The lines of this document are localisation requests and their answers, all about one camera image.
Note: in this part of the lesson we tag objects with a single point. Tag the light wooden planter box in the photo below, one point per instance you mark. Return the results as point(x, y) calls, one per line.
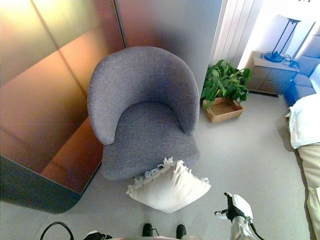
point(225, 111)

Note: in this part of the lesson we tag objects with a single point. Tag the table lamp with round base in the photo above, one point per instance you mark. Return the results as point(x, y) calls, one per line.
point(273, 56)

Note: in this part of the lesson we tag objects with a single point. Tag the grey bedside nightstand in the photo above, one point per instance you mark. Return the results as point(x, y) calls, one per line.
point(270, 77)

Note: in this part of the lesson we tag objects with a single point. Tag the white fringed pillow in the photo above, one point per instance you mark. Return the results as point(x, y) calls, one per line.
point(172, 190)

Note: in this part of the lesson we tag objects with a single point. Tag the brown wooden cabinet dark edge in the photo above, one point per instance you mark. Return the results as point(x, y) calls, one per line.
point(42, 100)

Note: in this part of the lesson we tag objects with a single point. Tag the right robot hand black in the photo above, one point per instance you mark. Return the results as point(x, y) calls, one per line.
point(236, 208)

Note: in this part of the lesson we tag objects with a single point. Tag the green leafy potted plant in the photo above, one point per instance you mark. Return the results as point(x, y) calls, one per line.
point(222, 80)

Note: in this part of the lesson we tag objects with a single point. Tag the white pleated curtain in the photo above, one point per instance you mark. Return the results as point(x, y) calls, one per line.
point(232, 30)

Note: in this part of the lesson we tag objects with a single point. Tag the left robot hand black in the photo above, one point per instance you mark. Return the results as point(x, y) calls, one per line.
point(97, 236)

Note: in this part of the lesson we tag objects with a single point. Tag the white bed duvet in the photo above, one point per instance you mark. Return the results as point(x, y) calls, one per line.
point(306, 122)

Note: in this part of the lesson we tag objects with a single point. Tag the upholstered panelled bed headboard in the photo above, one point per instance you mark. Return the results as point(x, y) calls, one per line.
point(302, 75)

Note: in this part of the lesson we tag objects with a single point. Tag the grey fabric tub armchair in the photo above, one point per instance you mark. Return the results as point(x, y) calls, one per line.
point(147, 105)

